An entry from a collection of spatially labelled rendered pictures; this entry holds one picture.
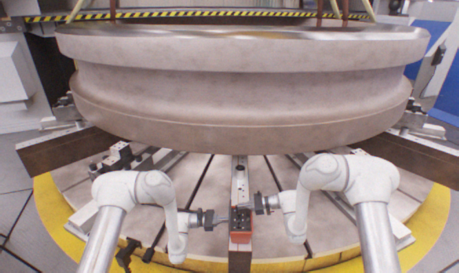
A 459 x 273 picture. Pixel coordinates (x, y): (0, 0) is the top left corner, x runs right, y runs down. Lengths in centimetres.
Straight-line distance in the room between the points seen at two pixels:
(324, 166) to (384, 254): 30
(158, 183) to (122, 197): 15
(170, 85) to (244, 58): 65
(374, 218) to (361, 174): 14
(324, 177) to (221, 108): 114
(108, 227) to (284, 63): 131
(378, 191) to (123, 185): 91
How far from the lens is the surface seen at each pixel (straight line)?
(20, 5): 376
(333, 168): 79
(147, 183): 92
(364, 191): 85
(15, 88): 468
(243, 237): 139
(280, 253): 191
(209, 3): 456
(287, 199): 135
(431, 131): 426
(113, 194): 97
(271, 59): 153
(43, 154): 309
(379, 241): 83
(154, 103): 196
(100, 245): 91
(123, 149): 214
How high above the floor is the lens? 190
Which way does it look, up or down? 29 degrees down
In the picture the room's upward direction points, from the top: straight up
